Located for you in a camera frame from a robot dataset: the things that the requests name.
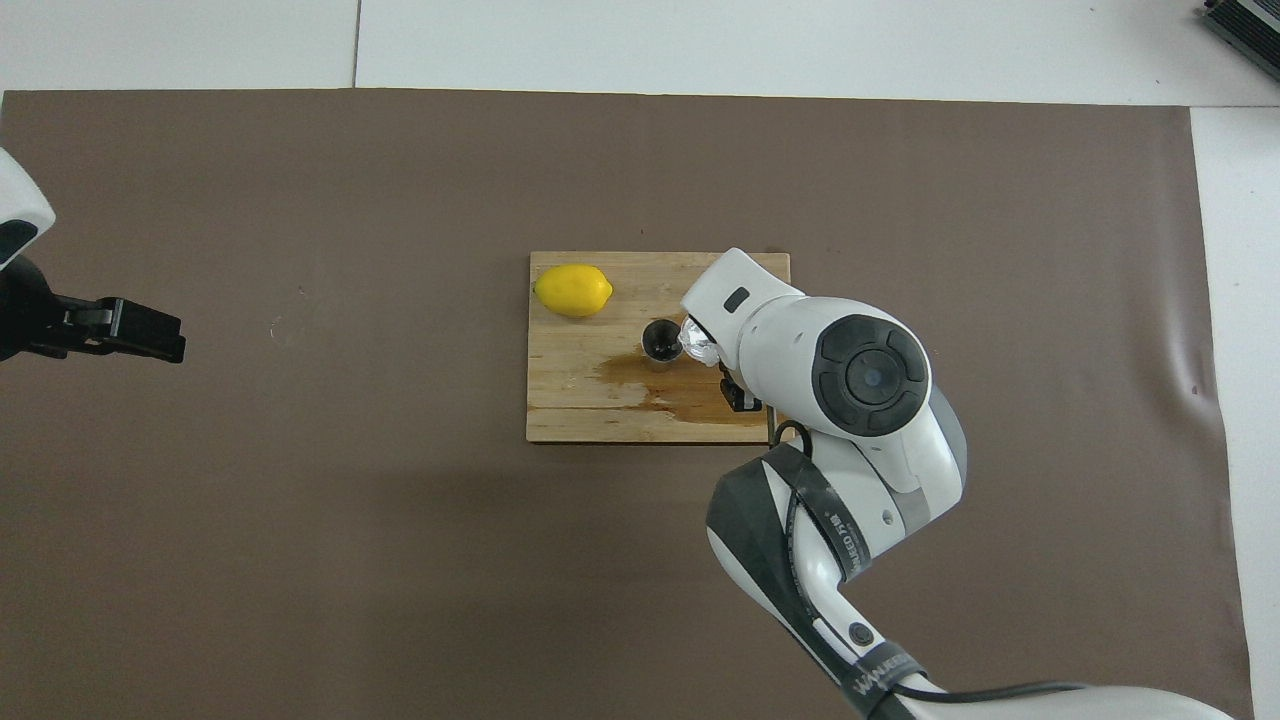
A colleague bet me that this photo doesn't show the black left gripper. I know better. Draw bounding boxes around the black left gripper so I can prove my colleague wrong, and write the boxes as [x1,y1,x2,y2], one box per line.
[0,255,188,365]

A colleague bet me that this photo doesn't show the steel cocktail jigger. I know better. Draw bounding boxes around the steel cocktail jigger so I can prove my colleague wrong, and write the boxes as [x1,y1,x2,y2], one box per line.
[640,318,687,373]

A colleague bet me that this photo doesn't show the wooden cutting board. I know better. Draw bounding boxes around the wooden cutting board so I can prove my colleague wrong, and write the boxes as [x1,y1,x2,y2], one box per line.
[526,250,791,445]

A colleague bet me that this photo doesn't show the yellow lemon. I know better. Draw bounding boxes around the yellow lemon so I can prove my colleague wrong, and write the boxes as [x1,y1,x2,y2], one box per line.
[533,264,614,319]

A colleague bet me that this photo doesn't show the brown paper table mat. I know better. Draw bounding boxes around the brown paper table mat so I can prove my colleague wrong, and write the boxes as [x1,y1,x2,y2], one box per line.
[0,88,1257,720]

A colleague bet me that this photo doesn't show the black ribbed device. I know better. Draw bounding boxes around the black ribbed device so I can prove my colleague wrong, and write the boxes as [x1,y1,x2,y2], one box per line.
[1200,0,1280,83]

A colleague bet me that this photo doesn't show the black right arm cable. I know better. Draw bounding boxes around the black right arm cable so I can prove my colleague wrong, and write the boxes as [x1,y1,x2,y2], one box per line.
[768,420,1091,701]

